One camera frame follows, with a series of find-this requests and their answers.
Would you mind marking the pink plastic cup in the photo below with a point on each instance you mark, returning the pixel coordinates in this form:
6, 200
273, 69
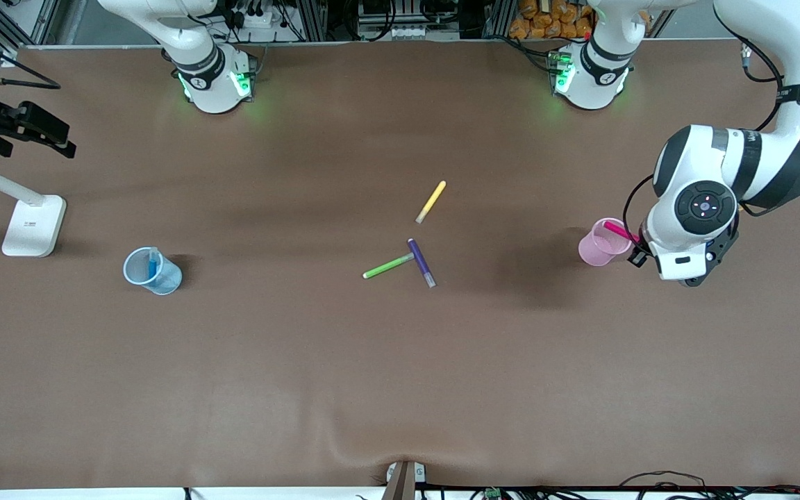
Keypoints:
591, 253

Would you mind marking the white power strip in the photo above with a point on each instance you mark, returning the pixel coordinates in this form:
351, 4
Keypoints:
254, 17

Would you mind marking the green marker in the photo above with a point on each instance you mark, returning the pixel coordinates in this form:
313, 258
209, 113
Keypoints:
387, 266

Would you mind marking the small green connector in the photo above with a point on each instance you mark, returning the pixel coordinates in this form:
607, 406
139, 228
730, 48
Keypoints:
492, 494

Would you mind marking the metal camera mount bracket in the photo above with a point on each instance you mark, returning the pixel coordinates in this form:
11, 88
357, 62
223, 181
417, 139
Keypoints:
403, 479

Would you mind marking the light blue plastic cup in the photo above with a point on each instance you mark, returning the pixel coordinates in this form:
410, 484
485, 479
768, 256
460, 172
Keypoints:
167, 281

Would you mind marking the pink marker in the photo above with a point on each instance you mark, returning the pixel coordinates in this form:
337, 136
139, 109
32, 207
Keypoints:
619, 230

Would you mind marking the orange packets pile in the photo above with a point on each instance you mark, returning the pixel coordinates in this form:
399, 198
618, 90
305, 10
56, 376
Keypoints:
546, 21

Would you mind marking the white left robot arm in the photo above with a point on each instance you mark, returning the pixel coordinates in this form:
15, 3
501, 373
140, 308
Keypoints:
761, 167

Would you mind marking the yellow marker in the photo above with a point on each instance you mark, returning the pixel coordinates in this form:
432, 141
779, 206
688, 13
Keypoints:
431, 201

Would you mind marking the blue marker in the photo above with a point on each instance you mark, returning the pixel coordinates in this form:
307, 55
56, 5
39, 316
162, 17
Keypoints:
153, 265

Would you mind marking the white table corner bracket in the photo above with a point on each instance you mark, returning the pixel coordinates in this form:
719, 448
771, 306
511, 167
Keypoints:
8, 59

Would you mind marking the purple marker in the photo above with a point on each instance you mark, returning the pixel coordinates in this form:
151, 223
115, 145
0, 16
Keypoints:
421, 262

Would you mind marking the white desk lamp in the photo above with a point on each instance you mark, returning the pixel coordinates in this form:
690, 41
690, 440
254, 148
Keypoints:
33, 226

